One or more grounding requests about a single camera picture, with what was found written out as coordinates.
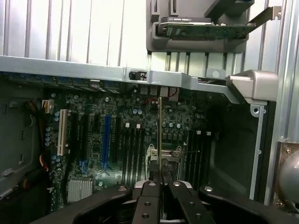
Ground silver chipset heatsink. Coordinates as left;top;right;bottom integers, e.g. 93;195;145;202
68;179;94;203

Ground metal CPU locking lever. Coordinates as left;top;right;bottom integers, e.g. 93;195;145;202
171;150;200;156

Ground yellow black power wires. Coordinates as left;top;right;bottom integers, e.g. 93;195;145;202
24;99;51;173

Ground CPU socket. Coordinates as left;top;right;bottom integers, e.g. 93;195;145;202
146;145;189;185

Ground RAM slot white latches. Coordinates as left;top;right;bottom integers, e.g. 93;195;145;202
206;131;213;182
125;122;131;187
136;124;142;182
196;130;202;182

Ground open black PC case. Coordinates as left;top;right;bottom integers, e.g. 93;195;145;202
0;54;280;224

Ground thin red wire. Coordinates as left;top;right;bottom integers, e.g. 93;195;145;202
142;98;162;105

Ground blue expansion slot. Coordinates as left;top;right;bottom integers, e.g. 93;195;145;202
103;114;112;172

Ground green motherboard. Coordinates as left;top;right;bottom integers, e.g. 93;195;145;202
43;85;212;217

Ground grey plastic parts rack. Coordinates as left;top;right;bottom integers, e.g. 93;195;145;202
146;0;256;53

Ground white expansion slot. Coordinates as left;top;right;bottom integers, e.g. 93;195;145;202
57;109;69;156

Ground RAM slot black latches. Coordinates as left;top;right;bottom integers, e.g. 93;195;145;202
189;130;196;182
130;127;136;186
201;132;207;182
141;128;147;182

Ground graphics card with metal bracket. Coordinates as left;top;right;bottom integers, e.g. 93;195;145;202
157;6;283;42

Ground short black expansion slot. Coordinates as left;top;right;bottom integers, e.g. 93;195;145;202
94;113;101;134

